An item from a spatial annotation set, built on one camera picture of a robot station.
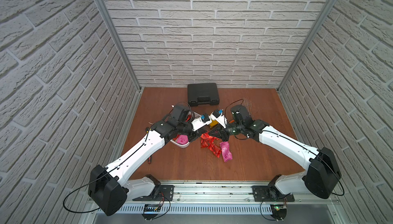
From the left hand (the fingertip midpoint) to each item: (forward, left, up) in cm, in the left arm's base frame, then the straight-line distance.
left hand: (206, 127), depth 74 cm
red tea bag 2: (-1, 0, -19) cm, 19 cm away
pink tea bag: (-7, -12, -17) cm, 22 cm away
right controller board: (-33, -34, -20) cm, 51 cm away
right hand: (-1, -3, -3) cm, 5 cm away
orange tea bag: (-2, -3, +7) cm, 8 cm away
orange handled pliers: (-2, -11, +10) cm, 15 cm away
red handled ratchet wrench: (-14, +26, -3) cm, 30 cm away
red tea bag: (-4, -6, -18) cm, 20 cm away
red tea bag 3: (-4, 0, -4) cm, 6 cm away
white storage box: (+2, +18, -19) cm, 27 cm away
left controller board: (-32, +26, -24) cm, 48 cm away
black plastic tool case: (+42, +1, -21) cm, 47 cm away
